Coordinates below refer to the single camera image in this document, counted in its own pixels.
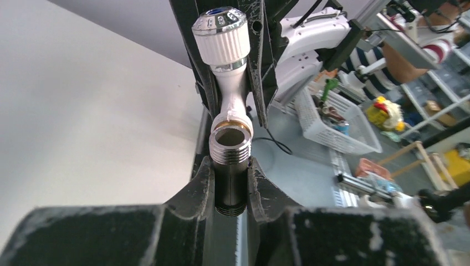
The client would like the person in striped shirt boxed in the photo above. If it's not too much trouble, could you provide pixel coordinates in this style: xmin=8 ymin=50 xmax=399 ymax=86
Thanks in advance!
xmin=346 ymin=0 xmax=470 ymax=100

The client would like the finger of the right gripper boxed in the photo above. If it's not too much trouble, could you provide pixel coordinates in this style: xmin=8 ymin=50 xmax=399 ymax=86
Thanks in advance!
xmin=170 ymin=0 xmax=220 ymax=118
xmin=238 ymin=1 xmax=298 ymax=128

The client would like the wooden stool frame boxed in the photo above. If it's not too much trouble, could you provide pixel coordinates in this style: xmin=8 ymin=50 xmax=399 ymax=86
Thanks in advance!
xmin=376 ymin=141 xmax=458 ymax=192

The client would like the white plastic water faucet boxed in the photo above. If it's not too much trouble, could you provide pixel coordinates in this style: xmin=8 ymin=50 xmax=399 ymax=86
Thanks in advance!
xmin=191 ymin=6 xmax=254 ymax=135

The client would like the white plastic mesh basket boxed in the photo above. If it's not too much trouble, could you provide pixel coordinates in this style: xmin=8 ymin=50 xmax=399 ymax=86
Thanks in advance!
xmin=294 ymin=88 xmax=382 ymax=155

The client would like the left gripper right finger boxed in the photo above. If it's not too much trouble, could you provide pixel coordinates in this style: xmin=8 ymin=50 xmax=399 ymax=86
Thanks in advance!
xmin=247 ymin=157 xmax=450 ymax=265

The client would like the metal tee pipe fitting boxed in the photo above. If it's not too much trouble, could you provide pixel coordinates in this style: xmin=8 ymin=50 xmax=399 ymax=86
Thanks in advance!
xmin=209 ymin=125 xmax=252 ymax=217

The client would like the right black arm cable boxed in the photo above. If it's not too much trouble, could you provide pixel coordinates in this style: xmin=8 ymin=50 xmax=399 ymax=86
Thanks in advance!
xmin=252 ymin=125 xmax=294 ymax=156

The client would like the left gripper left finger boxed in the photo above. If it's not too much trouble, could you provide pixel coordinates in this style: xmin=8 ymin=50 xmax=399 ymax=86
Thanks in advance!
xmin=1 ymin=157 xmax=215 ymax=265

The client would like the yellow plush toy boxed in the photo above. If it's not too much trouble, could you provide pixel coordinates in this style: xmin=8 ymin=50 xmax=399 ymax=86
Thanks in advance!
xmin=365 ymin=96 xmax=406 ymax=132

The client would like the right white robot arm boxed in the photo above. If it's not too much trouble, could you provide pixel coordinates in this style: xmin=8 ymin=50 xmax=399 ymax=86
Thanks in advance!
xmin=170 ymin=1 xmax=364 ymax=129

